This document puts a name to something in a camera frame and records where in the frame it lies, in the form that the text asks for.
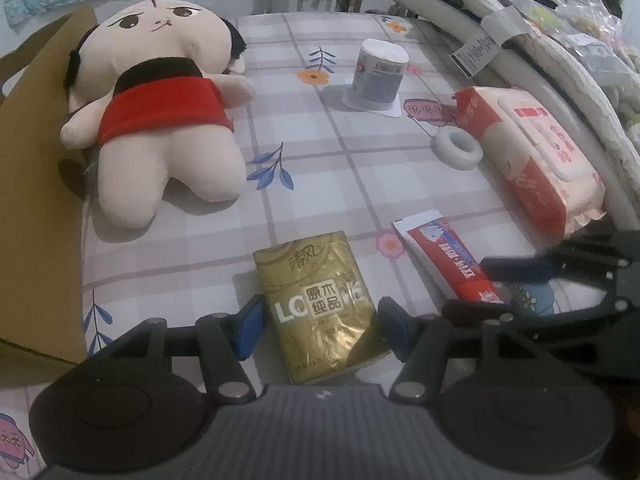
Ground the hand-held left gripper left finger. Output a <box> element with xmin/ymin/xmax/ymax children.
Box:
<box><xmin>105</xmin><ymin>294</ymin><xmax>266</xmax><ymax>403</ymax></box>

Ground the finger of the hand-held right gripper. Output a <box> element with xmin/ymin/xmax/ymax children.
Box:
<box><xmin>442</xmin><ymin>290</ymin><xmax>640</xmax><ymax>386</ymax></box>
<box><xmin>479</xmin><ymin>227</ymin><xmax>640</xmax><ymax>291</ymax></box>

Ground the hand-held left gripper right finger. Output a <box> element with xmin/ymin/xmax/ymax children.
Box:
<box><xmin>377</xmin><ymin>296</ymin><xmax>546</xmax><ymax>403</ymax></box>

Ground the red and white toothpaste tube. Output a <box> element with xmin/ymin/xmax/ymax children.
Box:
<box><xmin>390</xmin><ymin>212</ymin><xmax>506</xmax><ymax>306</ymax></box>

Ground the gold tissue pack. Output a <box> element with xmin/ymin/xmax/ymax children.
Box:
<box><xmin>252</xmin><ymin>230</ymin><xmax>393</xmax><ymax>386</ymax></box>

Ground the red and pink wet wipes pack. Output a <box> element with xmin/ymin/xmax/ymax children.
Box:
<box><xmin>452</xmin><ymin>85</ymin><xmax>608</xmax><ymax>238</ymax></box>

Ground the plush doll with red shirt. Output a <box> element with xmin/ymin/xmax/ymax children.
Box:
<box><xmin>60</xmin><ymin>0</ymin><xmax>258</xmax><ymax>231</ymax></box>

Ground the white paper cup container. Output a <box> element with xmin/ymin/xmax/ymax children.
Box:
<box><xmin>342</xmin><ymin>37</ymin><xmax>411</xmax><ymax>116</ymax></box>

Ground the brown cardboard box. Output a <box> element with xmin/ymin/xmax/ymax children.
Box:
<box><xmin>0</xmin><ymin>2</ymin><xmax>101</xmax><ymax>366</ymax></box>

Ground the white tape roll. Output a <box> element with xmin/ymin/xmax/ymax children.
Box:
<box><xmin>431</xmin><ymin>127</ymin><xmax>483</xmax><ymax>171</ymax></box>

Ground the checked floral bedsheet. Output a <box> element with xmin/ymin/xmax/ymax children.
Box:
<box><xmin>0</xmin><ymin>10</ymin><xmax>616</xmax><ymax>466</ymax></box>

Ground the rolled mattress with label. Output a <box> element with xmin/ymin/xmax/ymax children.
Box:
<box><xmin>382</xmin><ymin>0</ymin><xmax>640</xmax><ymax>231</ymax></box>

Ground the pile of plastic bags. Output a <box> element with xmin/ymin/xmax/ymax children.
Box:
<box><xmin>530</xmin><ymin>0</ymin><xmax>640</xmax><ymax>126</ymax></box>

